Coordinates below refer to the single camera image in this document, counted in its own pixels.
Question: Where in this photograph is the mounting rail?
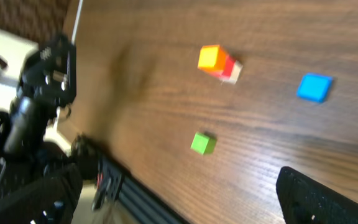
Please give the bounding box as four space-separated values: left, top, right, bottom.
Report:
92 155 192 224

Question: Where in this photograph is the orange cube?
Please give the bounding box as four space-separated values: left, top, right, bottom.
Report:
197 44 230 75

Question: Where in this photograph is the red cube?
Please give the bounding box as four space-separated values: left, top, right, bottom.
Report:
211 55 237 80

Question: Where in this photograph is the blue cube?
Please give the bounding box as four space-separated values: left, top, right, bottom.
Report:
296 72 334 104

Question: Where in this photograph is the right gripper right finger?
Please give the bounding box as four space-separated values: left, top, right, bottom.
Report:
275 166 358 224

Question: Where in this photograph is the green cube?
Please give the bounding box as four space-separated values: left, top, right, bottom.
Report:
190 131 218 156

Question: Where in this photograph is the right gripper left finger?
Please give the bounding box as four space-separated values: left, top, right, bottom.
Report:
0 164 84 224

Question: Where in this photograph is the white cube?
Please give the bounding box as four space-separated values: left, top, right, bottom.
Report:
221 60 244 85

